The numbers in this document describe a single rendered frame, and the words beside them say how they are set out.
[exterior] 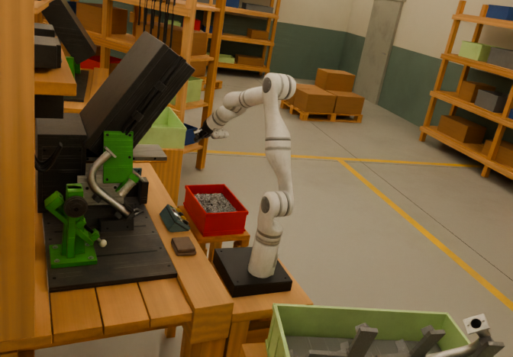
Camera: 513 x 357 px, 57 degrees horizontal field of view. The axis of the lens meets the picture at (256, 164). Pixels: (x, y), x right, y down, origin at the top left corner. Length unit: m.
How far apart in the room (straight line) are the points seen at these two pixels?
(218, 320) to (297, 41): 10.34
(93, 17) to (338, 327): 4.42
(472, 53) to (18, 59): 6.91
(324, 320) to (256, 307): 0.25
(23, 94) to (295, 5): 10.56
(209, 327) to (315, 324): 0.35
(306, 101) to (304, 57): 4.12
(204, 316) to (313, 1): 10.49
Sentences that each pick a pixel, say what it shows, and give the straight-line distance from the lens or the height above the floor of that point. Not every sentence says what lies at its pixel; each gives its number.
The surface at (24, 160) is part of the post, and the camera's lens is 1.27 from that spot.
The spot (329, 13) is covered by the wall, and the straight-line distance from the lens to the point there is 11.92.
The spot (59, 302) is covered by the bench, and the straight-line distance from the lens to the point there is 1.66.
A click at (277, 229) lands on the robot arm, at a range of 1.70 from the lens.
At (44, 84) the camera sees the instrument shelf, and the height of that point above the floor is 1.53.
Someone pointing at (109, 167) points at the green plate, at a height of 1.13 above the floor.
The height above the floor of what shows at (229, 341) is 0.73.
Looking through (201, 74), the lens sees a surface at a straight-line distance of 9.33.
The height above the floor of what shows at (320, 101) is 0.34.
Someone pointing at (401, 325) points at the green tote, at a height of 0.91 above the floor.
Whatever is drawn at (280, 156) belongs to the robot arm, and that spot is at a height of 1.35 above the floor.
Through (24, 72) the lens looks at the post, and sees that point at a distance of 1.21.
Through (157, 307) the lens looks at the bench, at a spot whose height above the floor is 0.88.
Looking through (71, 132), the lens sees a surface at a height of 1.24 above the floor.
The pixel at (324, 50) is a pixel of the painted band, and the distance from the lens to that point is 11.99.
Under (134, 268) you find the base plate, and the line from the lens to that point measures 1.77.
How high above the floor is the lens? 1.88
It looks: 20 degrees down
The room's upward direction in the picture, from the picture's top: 10 degrees clockwise
